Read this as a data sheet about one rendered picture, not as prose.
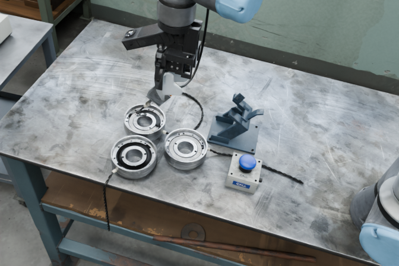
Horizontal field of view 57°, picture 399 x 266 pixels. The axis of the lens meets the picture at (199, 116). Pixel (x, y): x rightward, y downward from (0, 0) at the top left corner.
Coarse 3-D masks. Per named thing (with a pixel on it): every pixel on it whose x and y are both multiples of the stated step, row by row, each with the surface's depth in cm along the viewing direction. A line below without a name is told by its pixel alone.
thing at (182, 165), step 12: (180, 132) 91; (192, 132) 91; (168, 144) 88; (180, 144) 90; (192, 144) 89; (204, 144) 90; (168, 156) 85; (180, 156) 86; (192, 156) 87; (204, 156) 86; (180, 168) 87; (192, 168) 87
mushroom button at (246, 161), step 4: (244, 156) 83; (248, 156) 83; (252, 156) 83; (240, 160) 82; (244, 160) 82; (248, 160) 82; (252, 160) 82; (240, 164) 82; (244, 164) 81; (248, 164) 81; (252, 164) 81; (244, 168) 81; (248, 168) 81; (252, 168) 81
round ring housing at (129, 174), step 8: (128, 136) 87; (136, 136) 87; (120, 144) 86; (152, 144) 86; (112, 152) 84; (128, 152) 86; (136, 152) 87; (144, 152) 86; (152, 152) 86; (112, 160) 82; (144, 160) 84; (152, 160) 84; (120, 168) 81; (144, 168) 81; (152, 168) 84; (128, 176) 82; (136, 176) 82
